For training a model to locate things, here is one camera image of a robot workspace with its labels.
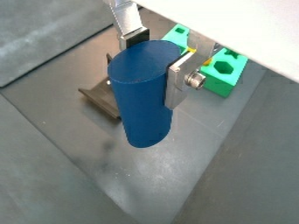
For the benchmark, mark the blue oval cylinder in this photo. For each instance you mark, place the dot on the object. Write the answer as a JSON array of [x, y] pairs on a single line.
[[137, 72]]

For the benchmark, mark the black curved holder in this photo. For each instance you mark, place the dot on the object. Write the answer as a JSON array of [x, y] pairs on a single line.
[[102, 96]]

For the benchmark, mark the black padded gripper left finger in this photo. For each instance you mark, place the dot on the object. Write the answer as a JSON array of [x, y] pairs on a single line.
[[127, 21]]

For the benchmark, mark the green shape sorting board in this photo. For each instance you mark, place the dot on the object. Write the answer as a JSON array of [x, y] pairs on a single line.
[[225, 67]]

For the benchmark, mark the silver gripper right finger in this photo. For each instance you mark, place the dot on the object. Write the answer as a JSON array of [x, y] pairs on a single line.
[[183, 72]]

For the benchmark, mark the dark grey table mat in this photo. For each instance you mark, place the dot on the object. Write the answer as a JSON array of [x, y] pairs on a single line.
[[68, 169]]

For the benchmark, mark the yellow peg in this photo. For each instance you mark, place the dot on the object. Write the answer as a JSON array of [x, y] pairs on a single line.
[[207, 61]]

